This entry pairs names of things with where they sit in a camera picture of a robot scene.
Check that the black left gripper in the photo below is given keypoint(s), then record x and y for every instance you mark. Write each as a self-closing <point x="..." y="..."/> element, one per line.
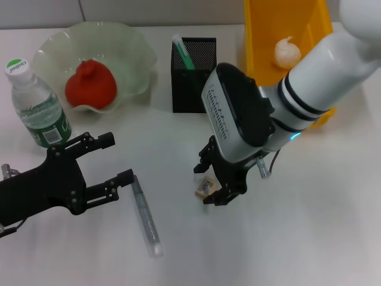
<point x="38" y="190"/>

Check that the green pen with white cap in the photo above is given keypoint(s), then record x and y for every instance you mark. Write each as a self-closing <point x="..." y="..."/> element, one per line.
<point x="186" y="58"/>

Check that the white paper ball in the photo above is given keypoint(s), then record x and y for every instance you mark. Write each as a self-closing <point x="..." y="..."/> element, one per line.
<point x="285" y="53"/>

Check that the grey vented wrist camera box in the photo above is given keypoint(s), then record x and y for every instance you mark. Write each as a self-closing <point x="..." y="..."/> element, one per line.
<point x="235" y="110"/>

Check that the clear green-label water bottle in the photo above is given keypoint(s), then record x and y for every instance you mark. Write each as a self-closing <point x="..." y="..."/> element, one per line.
<point x="38" y="110"/>

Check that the black mesh pen holder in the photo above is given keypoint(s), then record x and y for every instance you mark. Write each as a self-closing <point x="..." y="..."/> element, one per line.
<point x="190" y="92"/>

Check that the grey marker pen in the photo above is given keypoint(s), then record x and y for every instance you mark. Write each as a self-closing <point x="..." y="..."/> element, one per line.
<point x="146" y="214"/>

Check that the beige eraser with barcode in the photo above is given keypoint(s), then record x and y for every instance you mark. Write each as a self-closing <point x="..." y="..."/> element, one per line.
<point x="205" y="186"/>

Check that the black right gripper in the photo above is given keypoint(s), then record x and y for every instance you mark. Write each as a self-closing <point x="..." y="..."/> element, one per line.
<point x="232" y="175"/>

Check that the yellow plastic bin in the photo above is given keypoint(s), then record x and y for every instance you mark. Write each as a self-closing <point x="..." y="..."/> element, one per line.
<point x="259" y="35"/>

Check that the pale green wavy glass plate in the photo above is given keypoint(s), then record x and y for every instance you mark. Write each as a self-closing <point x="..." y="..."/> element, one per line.
<point x="128" y="59"/>

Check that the red-orange knitted orange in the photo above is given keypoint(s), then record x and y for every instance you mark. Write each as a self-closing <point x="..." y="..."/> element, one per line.
<point x="92" y="86"/>

